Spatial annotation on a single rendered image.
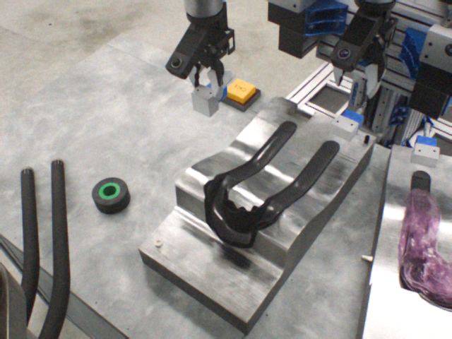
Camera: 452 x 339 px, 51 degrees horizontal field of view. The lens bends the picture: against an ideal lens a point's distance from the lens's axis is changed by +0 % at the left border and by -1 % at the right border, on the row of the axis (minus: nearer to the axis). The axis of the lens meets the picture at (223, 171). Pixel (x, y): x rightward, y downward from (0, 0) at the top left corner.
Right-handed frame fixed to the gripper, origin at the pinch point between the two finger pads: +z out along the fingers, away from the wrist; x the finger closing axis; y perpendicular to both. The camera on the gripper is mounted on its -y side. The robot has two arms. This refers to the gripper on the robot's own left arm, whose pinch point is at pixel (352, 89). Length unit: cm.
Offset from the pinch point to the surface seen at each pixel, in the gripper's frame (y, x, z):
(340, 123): -1.1, 1.0, 9.2
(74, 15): 83, 224, 101
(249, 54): 110, 103, 101
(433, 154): 4.9, -18.7, 12.7
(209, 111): -14.5, 26.8, 8.7
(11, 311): -72, 0, -27
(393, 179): -3.8, -14.1, 15.4
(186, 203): -35.7, 16.4, 11.5
